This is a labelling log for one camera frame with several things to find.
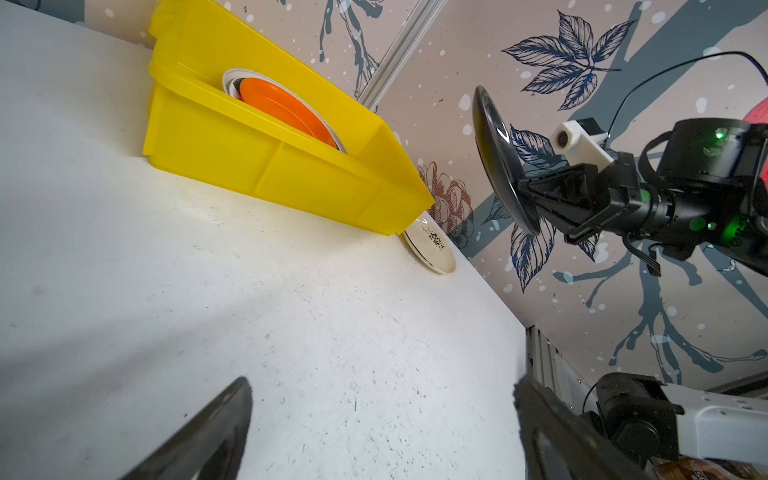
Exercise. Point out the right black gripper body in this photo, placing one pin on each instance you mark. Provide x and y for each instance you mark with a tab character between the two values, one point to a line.
616	200

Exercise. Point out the green red rimmed white plate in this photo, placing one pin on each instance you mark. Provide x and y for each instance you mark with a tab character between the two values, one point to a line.
231	78

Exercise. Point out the orange plate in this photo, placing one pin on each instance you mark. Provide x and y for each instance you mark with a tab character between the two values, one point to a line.
284	106

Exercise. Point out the black plate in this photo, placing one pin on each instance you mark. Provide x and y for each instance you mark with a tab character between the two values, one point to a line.
501	162

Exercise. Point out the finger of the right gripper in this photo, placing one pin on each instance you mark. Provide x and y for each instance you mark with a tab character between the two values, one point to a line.
565	198

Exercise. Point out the aluminium mounting rail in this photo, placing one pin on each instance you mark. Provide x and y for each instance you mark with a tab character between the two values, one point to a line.
550	368

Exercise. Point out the cream plate with dark patch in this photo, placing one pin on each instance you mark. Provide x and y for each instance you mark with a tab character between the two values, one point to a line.
431	245

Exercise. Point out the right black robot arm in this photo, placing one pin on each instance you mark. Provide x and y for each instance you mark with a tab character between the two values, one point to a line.
706	194

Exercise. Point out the yellow plastic bin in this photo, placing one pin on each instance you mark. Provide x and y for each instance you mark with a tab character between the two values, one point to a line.
197	130

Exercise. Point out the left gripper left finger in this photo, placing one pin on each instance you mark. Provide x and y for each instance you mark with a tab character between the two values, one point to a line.
211	445

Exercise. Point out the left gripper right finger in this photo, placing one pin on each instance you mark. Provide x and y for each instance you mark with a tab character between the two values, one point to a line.
559	445

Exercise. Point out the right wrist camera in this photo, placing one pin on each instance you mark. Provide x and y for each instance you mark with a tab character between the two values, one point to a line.
581	142

